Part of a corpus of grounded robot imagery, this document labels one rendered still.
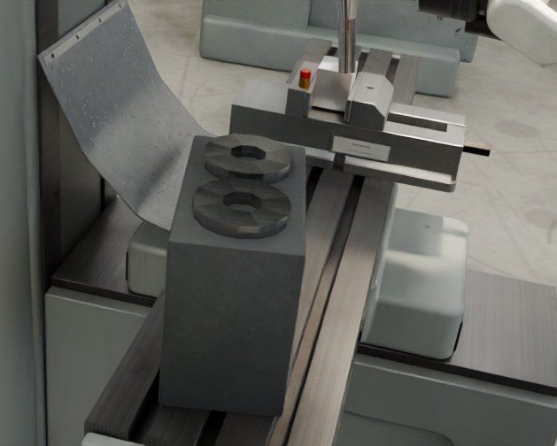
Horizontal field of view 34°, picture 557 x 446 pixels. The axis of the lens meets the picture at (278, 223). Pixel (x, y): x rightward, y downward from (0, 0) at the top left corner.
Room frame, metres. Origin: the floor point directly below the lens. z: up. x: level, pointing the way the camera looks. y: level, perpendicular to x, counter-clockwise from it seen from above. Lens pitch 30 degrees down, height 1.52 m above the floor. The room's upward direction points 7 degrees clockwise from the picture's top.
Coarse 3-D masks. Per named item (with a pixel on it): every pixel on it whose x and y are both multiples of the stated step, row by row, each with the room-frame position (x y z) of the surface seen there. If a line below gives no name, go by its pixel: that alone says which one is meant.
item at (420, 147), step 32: (256, 96) 1.29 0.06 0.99; (288, 96) 1.24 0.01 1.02; (256, 128) 1.24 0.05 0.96; (288, 128) 1.24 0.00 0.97; (320, 128) 1.23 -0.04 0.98; (352, 128) 1.22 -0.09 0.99; (384, 128) 1.23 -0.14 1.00; (416, 128) 1.24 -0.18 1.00; (448, 128) 1.26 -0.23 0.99; (320, 160) 1.21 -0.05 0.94; (352, 160) 1.22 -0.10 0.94; (384, 160) 1.21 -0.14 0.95; (416, 160) 1.21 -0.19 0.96; (448, 160) 1.20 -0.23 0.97; (448, 192) 1.18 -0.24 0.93
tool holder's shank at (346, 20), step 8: (336, 0) 1.21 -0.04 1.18; (344, 0) 1.19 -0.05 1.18; (352, 0) 1.20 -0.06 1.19; (344, 8) 1.20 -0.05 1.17; (352, 8) 1.20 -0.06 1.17; (344, 16) 1.20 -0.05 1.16; (352, 16) 1.20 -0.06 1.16; (344, 24) 1.20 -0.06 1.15; (352, 24) 1.20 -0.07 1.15; (344, 32) 1.19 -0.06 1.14; (352, 32) 1.20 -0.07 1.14; (344, 40) 1.19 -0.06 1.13; (352, 40) 1.20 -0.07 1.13; (344, 48) 1.19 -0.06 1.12; (352, 48) 1.20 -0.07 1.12; (344, 56) 1.19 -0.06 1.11; (352, 56) 1.19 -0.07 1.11; (344, 64) 1.19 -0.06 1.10; (352, 64) 1.19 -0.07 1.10; (344, 72) 1.19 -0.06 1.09; (352, 72) 1.19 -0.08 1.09
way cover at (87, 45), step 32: (96, 32) 1.28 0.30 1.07; (128, 32) 1.38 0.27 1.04; (64, 64) 1.16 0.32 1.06; (96, 64) 1.24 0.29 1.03; (128, 64) 1.33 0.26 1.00; (64, 96) 1.12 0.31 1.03; (96, 96) 1.20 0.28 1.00; (128, 96) 1.29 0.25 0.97; (160, 96) 1.37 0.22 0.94; (96, 128) 1.16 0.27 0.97; (128, 128) 1.23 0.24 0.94; (160, 128) 1.30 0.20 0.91; (192, 128) 1.38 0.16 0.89; (96, 160) 1.11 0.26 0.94; (128, 160) 1.17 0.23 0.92; (160, 160) 1.23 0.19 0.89; (128, 192) 1.11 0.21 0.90; (160, 192) 1.17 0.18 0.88; (160, 224) 1.09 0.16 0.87
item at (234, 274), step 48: (192, 144) 0.85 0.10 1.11; (240, 144) 0.84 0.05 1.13; (192, 192) 0.75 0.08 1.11; (240, 192) 0.74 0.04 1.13; (288, 192) 0.77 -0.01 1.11; (192, 240) 0.66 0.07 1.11; (240, 240) 0.67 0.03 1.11; (288, 240) 0.68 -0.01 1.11; (192, 288) 0.66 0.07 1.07; (240, 288) 0.66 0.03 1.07; (288, 288) 0.66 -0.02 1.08; (192, 336) 0.66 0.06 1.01; (240, 336) 0.66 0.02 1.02; (288, 336) 0.66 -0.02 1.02; (192, 384) 0.66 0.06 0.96; (240, 384) 0.66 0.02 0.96
